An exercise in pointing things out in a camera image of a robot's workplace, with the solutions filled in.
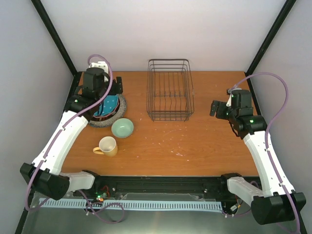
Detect small electronics board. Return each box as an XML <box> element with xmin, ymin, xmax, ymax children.
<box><xmin>96</xmin><ymin>185</ymin><xmax>110</xmax><ymax>202</ymax></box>

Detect black wire dish rack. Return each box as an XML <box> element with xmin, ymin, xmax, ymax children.
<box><xmin>146</xmin><ymin>58</ymin><xmax>195</xmax><ymax>121</ymax></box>

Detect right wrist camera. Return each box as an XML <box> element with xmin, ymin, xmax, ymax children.
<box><xmin>226</xmin><ymin>85</ymin><xmax>241</xmax><ymax>107</ymax></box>

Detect purple cable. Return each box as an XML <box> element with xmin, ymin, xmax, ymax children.
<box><xmin>25</xmin><ymin>54</ymin><xmax>114</xmax><ymax>212</ymax></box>
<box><xmin>234</xmin><ymin>72</ymin><xmax>301</xmax><ymax>234</ymax></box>

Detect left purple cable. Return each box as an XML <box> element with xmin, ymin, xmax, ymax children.
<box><xmin>25</xmin><ymin>54</ymin><xmax>114</xmax><ymax>212</ymax></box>

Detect grey speckled plate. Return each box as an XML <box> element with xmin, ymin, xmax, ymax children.
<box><xmin>89</xmin><ymin>94</ymin><xmax>127</xmax><ymax>128</ymax></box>

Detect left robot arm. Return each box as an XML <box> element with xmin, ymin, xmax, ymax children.
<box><xmin>19</xmin><ymin>67</ymin><xmax>124</xmax><ymax>200</ymax></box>

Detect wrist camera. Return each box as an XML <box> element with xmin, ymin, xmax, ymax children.
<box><xmin>89</xmin><ymin>61</ymin><xmax>109</xmax><ymax>73</ymax></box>
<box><xmin>226</xmin><ymin>85</ymin><xmax>241</xmax><ymax>107</ymax></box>

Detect yellow mug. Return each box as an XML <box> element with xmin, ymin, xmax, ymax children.
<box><xmin>93</xmin><ymin>136</ymin><xmax>118</xmax><ymax>157</ymax></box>

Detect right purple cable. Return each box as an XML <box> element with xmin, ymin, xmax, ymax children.
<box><xmin>234</xmin><ymin>72</ymin><xmax>301</xmax><ymax>234</ymax></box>

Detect light blue cable duct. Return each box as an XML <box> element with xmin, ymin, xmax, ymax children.
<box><xmin>42</xmin><ymin>198</ymin><xmax>222</xmax><ymax>213</ymax></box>

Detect black aluminium frame rail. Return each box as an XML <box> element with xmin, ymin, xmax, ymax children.
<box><xmin>83</xmin><ymin>173</ymin><xmax>241</xmax><ymax>201</ymax></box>

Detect light green bowl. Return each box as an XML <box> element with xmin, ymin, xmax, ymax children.
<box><xmin>111</xmin><ymin>118</ymin><xmax>134</xmax><ymax>138</ymax></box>

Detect teal dotted plate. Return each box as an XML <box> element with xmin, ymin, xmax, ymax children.
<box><xmin>93</xmin><ymin>95</ymin><xmax>119</xmax><ymax>117</ymax></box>

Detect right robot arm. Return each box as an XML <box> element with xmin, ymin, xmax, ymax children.
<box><xmin>210</xmin><ymin>89</ymin><xmax>306</xmax><ymax>225</ymax></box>

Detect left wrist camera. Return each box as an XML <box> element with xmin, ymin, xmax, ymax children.
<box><xmin>89</xmin><ymin>61</ymin><xmax>109</xmax><ymax>73</ymax></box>

